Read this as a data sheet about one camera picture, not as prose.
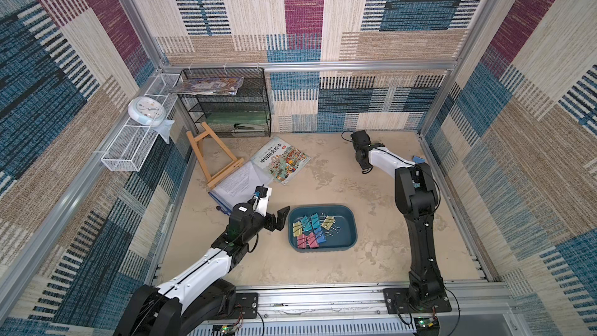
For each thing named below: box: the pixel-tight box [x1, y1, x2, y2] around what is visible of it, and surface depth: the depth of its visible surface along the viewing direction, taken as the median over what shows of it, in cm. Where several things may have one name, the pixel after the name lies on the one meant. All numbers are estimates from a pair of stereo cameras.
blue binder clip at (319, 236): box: [314, 227, 327, 244], surface depth 88 cm
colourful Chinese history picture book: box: [250, 136, 311, 186], surface depth 113 cm
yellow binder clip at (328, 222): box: [321, 215, 336, 231], surface depth 91 cm
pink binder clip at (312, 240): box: [306, 231, 319, 249], surface depth 87 cm
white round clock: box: [127, 95, 168, 127], surface depth 76 cm
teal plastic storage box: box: [287, 203, 358, 253], surface depth 90 cm
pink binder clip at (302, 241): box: [297, 234, 308, 249], surface depth 87 cm
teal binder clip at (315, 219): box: [310, 211, 322, 230], surface depth 91 cm
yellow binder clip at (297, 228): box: [292, 220, 303, 237], surface depth 90 cm
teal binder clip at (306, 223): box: [300, 214, 313, 232], surface depth 91 cm
